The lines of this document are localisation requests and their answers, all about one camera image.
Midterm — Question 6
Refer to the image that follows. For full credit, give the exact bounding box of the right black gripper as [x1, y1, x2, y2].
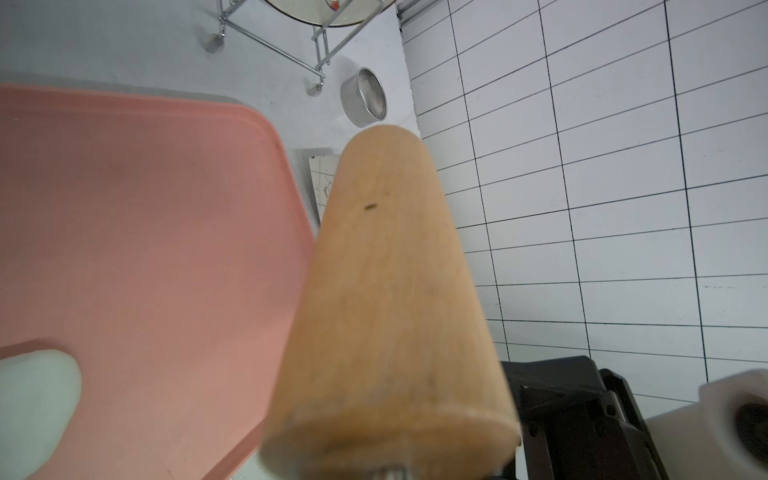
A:
[500, 356, 668, 479]

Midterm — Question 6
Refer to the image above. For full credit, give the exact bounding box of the wooden rolling pin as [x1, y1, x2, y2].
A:
[259, 125, 521, 479]

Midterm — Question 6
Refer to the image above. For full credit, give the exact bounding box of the pink plastic tray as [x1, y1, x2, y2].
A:
[1, 85, 314, 479]

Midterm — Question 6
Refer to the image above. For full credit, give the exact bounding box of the white dough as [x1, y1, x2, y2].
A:
[1, 349, 82, 479]

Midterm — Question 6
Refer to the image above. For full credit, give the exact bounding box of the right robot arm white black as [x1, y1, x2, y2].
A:
[495, 356, 767, 479]

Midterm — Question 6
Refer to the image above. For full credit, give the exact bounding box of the metal spatula black handle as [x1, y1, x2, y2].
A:
[308, 155, 340, 222]

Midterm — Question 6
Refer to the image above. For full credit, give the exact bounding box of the round metal cutter ring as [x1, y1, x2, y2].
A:
[339, 67, 389, 130]

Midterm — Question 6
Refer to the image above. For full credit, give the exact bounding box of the metal wire lid rack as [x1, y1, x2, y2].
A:
[208, 1, 395, 97]

